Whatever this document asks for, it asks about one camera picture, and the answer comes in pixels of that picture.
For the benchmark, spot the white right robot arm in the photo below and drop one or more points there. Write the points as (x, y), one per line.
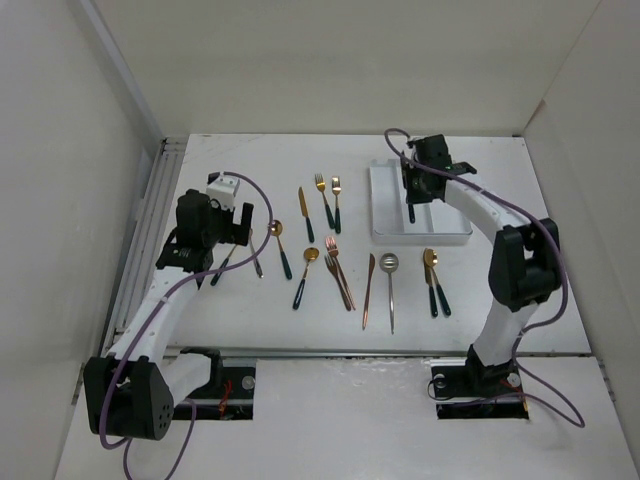
(523, 271)

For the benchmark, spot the silver fork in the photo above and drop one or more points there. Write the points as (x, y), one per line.
(256, 263)

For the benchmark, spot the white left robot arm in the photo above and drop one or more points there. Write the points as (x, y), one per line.
(129, 392)

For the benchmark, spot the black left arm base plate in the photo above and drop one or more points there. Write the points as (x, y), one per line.
(230, 392)

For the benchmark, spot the white three-compartment cutlery tray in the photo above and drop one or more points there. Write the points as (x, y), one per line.
(432, 224)

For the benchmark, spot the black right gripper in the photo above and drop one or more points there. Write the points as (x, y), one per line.
(412, 196)

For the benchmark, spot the gold spoon green handle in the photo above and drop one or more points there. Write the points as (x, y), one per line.
(442, 302)
(276, 229)
(310, 255)

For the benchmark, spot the gold fork green handle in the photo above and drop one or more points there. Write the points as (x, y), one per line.
(321, 187)
(223, 266)
(336, 190)

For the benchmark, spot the silver slotted spoon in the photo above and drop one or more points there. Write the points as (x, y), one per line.
(389, 263)

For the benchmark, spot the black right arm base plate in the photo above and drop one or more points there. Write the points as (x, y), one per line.
(462, 392)

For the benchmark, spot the rose gold knife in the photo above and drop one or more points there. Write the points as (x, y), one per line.
(371, 268)

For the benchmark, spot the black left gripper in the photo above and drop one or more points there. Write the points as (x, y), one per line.
(235, 233)

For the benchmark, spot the aluminium rail frame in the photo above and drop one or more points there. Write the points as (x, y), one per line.
(151, 215)

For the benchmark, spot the rose gold fork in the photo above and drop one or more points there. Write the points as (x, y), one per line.
(334, 272)
(333, 252)

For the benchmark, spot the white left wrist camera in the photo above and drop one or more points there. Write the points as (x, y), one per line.
(222, 189)

